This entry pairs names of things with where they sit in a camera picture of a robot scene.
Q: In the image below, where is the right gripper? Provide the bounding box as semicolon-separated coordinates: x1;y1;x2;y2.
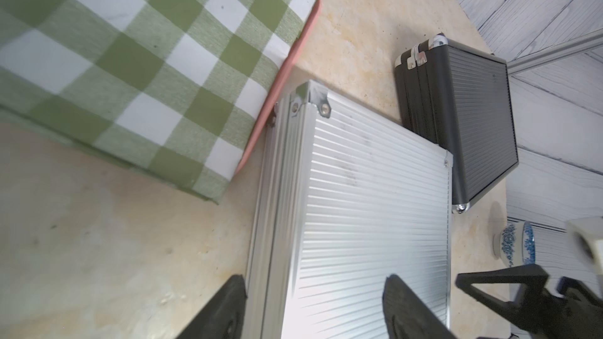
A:
454;264;603;339

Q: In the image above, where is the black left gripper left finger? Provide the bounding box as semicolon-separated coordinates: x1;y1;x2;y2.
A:
177;275;247;339

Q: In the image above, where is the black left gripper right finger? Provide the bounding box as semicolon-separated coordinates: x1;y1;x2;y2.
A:
383;274;455;339

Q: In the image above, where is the silver aluminium poker case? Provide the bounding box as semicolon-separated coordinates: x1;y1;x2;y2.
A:
242;80;453;338

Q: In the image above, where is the black poker case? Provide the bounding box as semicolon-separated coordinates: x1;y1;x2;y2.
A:
394;33;519;213

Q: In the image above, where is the blue white patterned bowl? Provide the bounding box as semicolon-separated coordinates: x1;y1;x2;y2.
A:
493;221;535;268

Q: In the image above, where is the green white checkered cloth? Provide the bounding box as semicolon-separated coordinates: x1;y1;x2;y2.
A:
1;0;317;202

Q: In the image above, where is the pink mat under cloth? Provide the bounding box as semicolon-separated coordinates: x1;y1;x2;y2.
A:
235;0;322;174

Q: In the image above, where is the right aluminium frame post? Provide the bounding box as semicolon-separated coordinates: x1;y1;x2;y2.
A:
507;29;603;75

